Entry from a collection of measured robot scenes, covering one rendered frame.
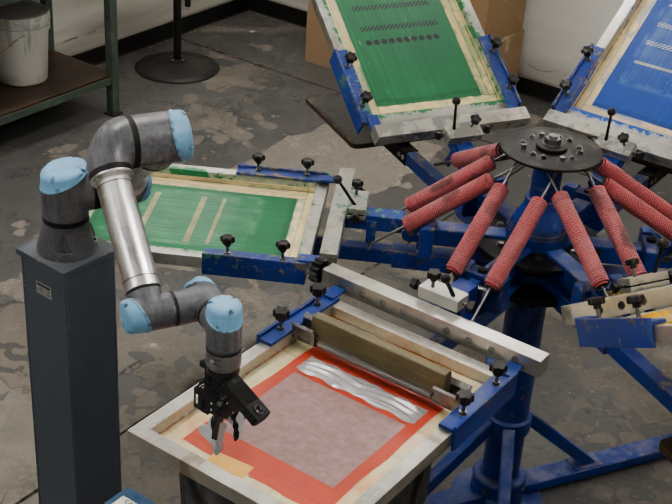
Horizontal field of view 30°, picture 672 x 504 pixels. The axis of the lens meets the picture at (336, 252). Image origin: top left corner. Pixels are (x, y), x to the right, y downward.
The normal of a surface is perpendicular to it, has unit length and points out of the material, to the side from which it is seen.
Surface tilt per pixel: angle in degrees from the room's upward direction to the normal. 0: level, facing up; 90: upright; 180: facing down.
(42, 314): 90
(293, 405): 0
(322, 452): 0
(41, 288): 90
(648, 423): 0
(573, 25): 90
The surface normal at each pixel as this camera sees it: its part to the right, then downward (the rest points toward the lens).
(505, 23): 0.76, 0.37
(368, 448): 0.06, -0.87
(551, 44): -0.59, 0.36
